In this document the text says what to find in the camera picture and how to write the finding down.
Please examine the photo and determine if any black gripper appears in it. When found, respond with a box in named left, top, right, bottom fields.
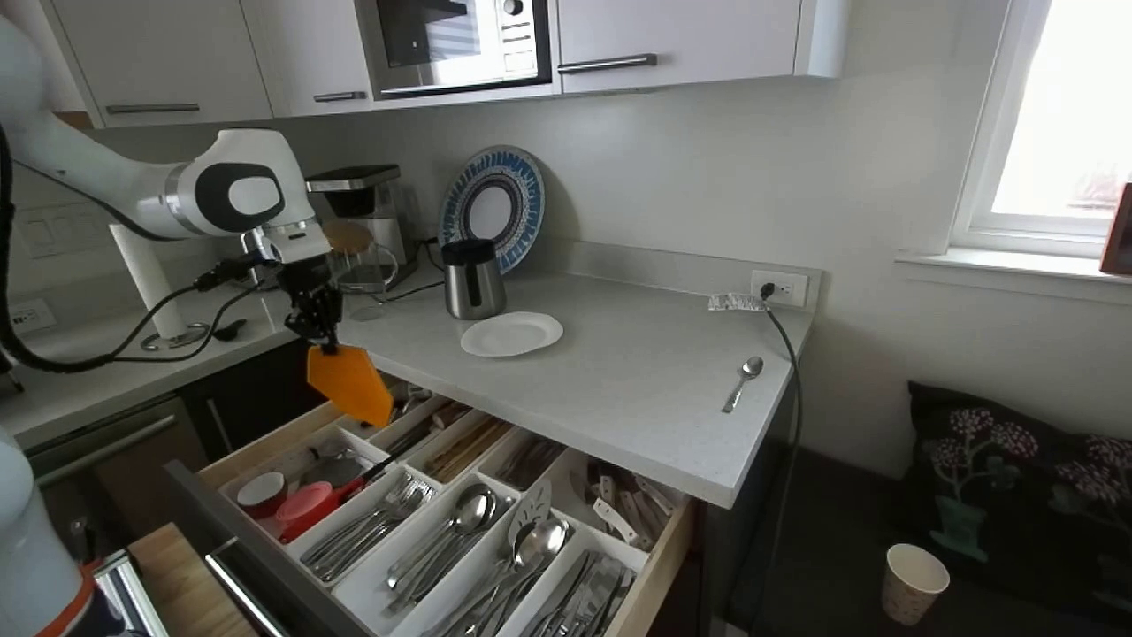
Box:
left=281, top=258, right=350, bottom=358

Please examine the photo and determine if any wooden kitchen drawer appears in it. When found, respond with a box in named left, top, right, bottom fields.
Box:
left=164, top=372, right=700, bottom=637

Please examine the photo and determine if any grey round mat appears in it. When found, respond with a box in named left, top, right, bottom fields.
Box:
left=306, top=443, right=373, bottom=490

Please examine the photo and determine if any small white plate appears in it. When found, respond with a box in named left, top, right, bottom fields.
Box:
left=455, top=306, right=571, bottom=363

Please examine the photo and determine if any grey drawer front panel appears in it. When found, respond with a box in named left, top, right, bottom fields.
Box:
left=164, top=456, right=381, bottom=637

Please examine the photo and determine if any blue white decorative plate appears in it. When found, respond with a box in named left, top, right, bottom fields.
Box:
left=439, top=141, right=551, bottom=284

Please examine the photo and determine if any steel and black coffee machine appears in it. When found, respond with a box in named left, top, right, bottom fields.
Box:
left=302, top=161, right=414, bottom=298

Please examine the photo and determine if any steel thermos carafe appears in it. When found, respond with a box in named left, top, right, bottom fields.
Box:
left=439, top=237, right=512, bottom=326

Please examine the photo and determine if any pink round silicone lid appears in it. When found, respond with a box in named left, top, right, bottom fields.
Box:
left=262, top=476, right=327, bottom=539

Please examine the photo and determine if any white leaning board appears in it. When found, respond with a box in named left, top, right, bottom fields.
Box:
left=105, top=220, right=203, bottom=346

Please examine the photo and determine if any silver metal fork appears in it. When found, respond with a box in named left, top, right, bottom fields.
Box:
left=302, top=488, right=418, bottom=576
left=319, top=481, right=434, bottom=584

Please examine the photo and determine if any silver metal spoon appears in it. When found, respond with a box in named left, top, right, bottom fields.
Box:
left=387, top=488, right=501, bottom=597

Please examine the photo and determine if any white cutlery tray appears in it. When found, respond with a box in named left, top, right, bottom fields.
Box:
left=225, top=391, right=665, bottom=637

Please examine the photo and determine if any white upper cabinet door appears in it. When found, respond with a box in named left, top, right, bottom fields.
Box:
left=46, top=0, right=276, bottom=131
left=242, top=0, right=378, bottom=120

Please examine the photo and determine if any large silver spoon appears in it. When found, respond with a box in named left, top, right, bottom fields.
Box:
left=454, top=517, right=577, bottom=637

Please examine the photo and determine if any built-in steel microwave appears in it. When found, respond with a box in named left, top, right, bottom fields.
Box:
left=350, top=0, right=558, bottom=101

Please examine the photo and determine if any silver table knife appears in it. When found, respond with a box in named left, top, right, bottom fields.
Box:
left=528, top=552, right=640, bottom=637

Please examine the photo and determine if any small silver teaspoon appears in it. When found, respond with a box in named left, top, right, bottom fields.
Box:
left=719, top=355, right=768, bottom=418

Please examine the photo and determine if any wide white cabinet door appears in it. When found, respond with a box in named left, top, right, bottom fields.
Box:
left=551, top=0, right=851, bottom=100

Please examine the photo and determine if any dark floral cushion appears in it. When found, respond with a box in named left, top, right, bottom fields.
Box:
left=900, top=377, right=1132, bottom=630

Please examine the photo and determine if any white framed window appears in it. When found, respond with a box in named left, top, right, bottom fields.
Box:
left=949, top=0, right=1132, bottom=266

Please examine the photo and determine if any wooden handled utensil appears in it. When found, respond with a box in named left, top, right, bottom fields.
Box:
left=422, top=404, right=512, bottom=481

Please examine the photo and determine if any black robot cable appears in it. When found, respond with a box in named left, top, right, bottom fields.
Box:
left=0, top=120, right=19, bottom=358
left=0, top=261, right=294, bottom=377

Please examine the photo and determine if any silver appliance handle bar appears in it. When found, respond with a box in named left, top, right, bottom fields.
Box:
left=29, top=409, right=183, bottom=488

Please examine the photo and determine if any metal drawer handle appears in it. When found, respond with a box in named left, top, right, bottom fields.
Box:
left=203, top=534, right=305, bottom=637

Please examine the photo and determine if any white wall outlet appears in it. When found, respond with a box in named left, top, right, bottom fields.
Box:
left=747, top=266, right=812, bottom=316

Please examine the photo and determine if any small picture frame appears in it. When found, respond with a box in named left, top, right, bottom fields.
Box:
left=1098, top=179, right=1132, bottom=284

